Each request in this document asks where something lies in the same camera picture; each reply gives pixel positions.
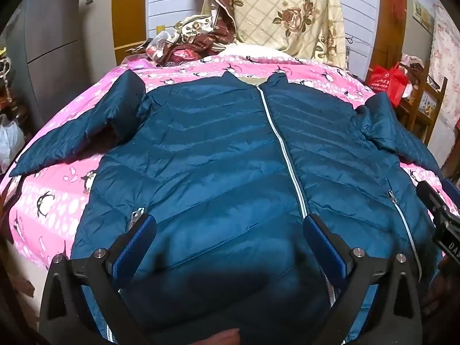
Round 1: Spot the small wall picture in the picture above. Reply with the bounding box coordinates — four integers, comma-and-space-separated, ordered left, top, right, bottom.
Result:
411, 0, 435, 31

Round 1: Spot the dark blue puffer jacket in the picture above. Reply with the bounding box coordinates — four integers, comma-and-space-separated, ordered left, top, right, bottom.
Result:
9, 68, 444, 345

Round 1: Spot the red gift bag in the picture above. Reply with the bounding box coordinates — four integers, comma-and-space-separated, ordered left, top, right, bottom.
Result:
368, 63, 410, 106

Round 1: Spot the cream floral quilt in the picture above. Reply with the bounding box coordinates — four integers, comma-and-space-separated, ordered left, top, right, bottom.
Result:
201, 0, 347, 69

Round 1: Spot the person's right hand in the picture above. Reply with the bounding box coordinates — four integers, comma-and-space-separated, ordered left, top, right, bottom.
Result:
420, 255, 460, 319

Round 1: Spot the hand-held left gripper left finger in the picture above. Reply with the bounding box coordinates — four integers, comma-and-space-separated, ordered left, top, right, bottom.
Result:
39, 214, 159, 345

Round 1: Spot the pale pink floral curtain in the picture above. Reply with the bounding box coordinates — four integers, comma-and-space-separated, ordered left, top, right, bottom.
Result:
429, 0, 460, 144

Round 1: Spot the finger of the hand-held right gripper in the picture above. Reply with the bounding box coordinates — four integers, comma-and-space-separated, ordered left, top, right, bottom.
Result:
416, 179, 460, 225

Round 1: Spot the person's left hand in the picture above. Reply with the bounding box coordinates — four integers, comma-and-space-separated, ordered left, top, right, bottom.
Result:
201, 328, 242, 345

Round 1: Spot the grey refrigerator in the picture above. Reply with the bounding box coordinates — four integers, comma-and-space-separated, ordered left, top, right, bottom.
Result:
5, 0, 119, 130

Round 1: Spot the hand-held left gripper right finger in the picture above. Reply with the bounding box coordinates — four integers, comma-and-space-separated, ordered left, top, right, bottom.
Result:
303, 214, 425, 345

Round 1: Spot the wooden chair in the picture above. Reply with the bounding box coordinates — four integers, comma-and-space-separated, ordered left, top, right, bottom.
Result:
395, 55, 448, 144

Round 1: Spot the brown floral cloth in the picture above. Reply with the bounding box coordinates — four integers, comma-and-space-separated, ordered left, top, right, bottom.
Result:
160, 0, 238, 67

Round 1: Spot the white plastic bag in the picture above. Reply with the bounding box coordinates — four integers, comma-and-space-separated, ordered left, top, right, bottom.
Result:
0, 115, 26, 173

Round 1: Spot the clear plastic bag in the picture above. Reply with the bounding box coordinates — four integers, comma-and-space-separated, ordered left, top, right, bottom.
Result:
145, 30, 177, 63

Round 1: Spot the pink penguin print blanket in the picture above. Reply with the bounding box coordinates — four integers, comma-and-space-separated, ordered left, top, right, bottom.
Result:
0, 54, 460, 270

